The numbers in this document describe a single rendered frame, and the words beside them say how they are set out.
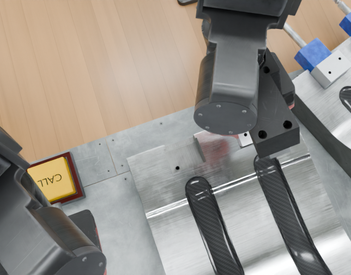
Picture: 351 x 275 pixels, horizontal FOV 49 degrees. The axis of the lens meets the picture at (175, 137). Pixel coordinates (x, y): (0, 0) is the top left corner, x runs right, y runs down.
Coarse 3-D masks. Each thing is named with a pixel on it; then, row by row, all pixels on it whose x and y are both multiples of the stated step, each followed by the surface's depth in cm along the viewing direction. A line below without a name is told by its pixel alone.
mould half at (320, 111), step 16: (336, 48) 67; (304, 80) 65; (304, 96) 64; (320, 96) 64; (336, 96) 64; (304, 112) 66; (320, 112) 63; (336, 112) 64; (320, 128) 64; (336, 128) 63; (336, 144) 63; (336, 160) 67
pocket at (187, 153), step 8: (176, 144) 59; (184, 144) 60; (192, 144) 61; (168, 152) 60; (176, 152) 60; (184, 152) 60; (192, 152) 60; (200, 152) 60; (168, 160) 60; (176, 160) 60; (184, 160) 60; (192, 160) 60; (200, 160) 60; (176, 168) 61; (184, 168) 60
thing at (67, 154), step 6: (60, 156) 64; (66, 156) 64; (42, 162) 64; (72, 162) 64; (72, 168) 64; (72, 174) 63; (78, 186) 63; (78, 192) 63; (66, 198) 62; (72, 198) 62
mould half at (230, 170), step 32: (128, 160) 57; (160, 160) 57; (224, 160) 57; (288, 160) 58; (160, 192) 56; (224, 192) 57; (256, 192) 57; (320, 192) 57; (160, 224) 55; (192, 224) 55; (256, 224) 56; (320, 224) 56; (160, 256) 54; (192, 256) 54; (256, 256) 55; (288, 256) 55
